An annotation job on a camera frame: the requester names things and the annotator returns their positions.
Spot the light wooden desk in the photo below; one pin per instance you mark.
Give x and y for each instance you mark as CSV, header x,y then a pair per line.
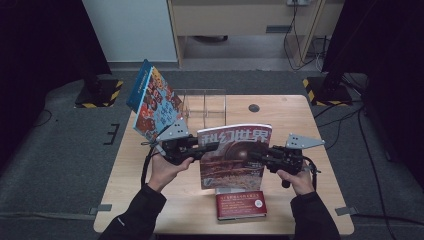
x,y
226,18

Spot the dark curtain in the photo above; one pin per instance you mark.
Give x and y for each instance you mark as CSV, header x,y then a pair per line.
x,y
393,66
36,66

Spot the white power strip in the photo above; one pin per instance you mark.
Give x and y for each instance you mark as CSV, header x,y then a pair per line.
x,y
297,2

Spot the blue monster picture book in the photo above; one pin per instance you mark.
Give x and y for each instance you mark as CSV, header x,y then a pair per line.
x,y
140,83

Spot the clear acrylic book rack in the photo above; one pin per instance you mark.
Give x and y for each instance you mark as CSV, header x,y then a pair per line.
x,y
208,106

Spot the brown magazine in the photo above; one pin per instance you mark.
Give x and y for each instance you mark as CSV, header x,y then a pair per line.
x,y
233,156

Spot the grey tape strip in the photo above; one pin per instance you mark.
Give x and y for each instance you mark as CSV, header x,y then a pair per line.
x,y
345,211
100,209

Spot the dark round table grommet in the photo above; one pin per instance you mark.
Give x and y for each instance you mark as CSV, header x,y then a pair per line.
x,y
254,108

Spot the white panel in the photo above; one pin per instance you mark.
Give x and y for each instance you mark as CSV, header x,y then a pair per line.
x,y
133,30

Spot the black stand with striped base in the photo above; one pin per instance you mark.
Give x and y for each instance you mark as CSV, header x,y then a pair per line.
x,y
330,93
100,95

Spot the colourful animal picture book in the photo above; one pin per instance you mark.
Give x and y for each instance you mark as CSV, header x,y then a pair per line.
x,y
160,106

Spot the person's right hand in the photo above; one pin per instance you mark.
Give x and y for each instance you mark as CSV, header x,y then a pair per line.
x,y
301,183

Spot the thick red grey book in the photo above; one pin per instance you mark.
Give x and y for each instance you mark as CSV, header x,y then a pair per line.
x,y
241,205

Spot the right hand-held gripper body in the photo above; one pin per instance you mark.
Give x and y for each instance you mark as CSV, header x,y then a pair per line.
x,y
288,158

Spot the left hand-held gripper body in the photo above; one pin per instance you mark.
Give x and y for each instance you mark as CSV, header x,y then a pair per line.
x,y
178,148

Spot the person's left hand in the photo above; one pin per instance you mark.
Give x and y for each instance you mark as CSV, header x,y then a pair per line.
x,y
166,175

